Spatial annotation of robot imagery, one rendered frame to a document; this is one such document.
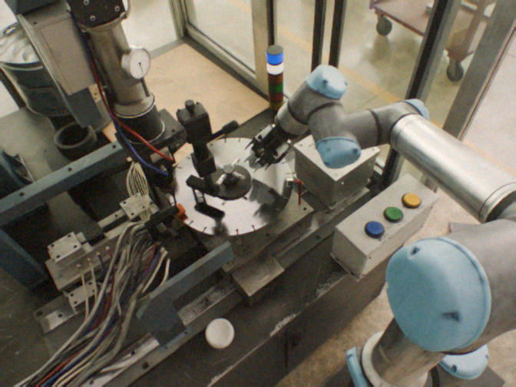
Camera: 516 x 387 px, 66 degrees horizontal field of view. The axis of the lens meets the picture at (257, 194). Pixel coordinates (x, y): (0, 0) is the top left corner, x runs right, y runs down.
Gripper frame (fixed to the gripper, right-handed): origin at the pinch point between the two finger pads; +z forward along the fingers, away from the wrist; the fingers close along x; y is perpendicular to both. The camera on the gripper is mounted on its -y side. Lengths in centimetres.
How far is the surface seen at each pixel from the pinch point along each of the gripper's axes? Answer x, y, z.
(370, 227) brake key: 32.1, -3.6, -10.2
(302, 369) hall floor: 73, -5, 73
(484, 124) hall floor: 76, -186, 27
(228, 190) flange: 0.6, 9.0, 4.7
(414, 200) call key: 36.2, -16.7, -15.7
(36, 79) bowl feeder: -66, 11, 33
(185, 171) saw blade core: -11.7, 8.8, 12.9
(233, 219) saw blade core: 6.8, 14.8, 3.8
